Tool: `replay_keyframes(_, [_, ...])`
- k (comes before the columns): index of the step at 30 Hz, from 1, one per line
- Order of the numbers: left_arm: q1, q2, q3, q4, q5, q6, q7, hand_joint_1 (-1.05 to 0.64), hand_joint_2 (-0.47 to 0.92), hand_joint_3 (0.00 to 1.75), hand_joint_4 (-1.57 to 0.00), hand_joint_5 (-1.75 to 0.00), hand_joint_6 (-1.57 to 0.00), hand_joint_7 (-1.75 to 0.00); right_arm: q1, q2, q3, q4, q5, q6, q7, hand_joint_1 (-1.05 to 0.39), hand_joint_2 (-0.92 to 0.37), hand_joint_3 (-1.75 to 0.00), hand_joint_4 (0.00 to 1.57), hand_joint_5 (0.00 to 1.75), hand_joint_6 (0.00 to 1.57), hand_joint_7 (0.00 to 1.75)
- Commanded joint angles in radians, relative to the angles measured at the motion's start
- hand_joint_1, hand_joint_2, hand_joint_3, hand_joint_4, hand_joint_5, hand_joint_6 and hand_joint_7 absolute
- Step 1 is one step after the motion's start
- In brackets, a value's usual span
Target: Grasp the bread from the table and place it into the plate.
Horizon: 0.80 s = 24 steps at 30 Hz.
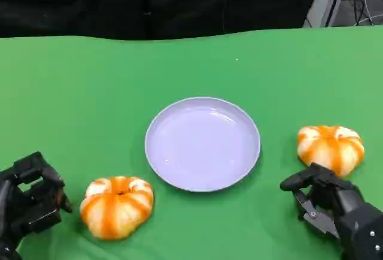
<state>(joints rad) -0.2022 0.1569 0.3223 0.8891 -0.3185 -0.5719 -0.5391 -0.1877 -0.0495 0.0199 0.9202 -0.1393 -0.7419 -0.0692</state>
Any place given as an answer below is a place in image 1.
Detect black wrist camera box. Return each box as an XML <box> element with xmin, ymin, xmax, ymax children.
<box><xmin>333</xmin><ymin>201</ymin><xmax>383</xmax><ymax>260</ymax></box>
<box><xmin>0</xmin><ymin>233</ymin><xmax>23</xmax><ymax>260</ymax></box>

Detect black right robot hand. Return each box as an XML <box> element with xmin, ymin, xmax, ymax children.
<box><xmin>279</xmin><ymin>162</ymin><xmax>365</xmax><ymax>239</ymax></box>

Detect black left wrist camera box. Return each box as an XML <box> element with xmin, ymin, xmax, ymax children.
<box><xmin>0</xmin><ymin>233</ymin><xmax>23</xmax><ymax>260</ymax></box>

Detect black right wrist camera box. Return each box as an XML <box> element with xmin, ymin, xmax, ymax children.
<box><xmin>333</xmin><ymin>201</ymin><xmax>383</xmax><ymax>260</ymax></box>

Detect orange and white bread roll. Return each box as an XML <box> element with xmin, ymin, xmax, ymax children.
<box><xmin>79</xmin><ymin>176</ymin><xmax>155</xmax><ymax>240</ymax></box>
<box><xmin>296</xmin><ymin>125</ymin><xmax>365</xmax><ymax>179</ymax></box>

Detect black backdrop curtain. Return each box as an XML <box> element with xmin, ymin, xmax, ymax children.
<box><xmin>0</xmin><ymin>0</ymin><xmax>327</xmax><ymax>41</ymax></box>

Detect white cable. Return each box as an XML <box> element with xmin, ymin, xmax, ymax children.
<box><xmin>352</xmin><ymin>0</ymin><xmax>383</xmax><ymax>27</ymax></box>

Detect lilac plate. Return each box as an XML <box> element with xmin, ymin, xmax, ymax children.
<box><xmin>144</xmin><ymin>96</ymin><xmax>262</xmax><ymax>193</ymax></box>

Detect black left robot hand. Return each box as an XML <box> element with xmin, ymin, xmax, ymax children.
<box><xmin>0</xmin><ymin>151</ymin><xmax>74</xmax><ymax>243</ymax></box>

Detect grey metal frame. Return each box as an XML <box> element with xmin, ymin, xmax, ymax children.
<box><xmin>302</xmin><ymin>0</ymin><xmax>352</xmax><ymax>29</ymax></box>

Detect green table cloth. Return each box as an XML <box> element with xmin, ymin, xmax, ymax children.
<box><xmin>0</xmin><ymin>25</ymin><xmax>383</xmax><ymax>260</ymax></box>

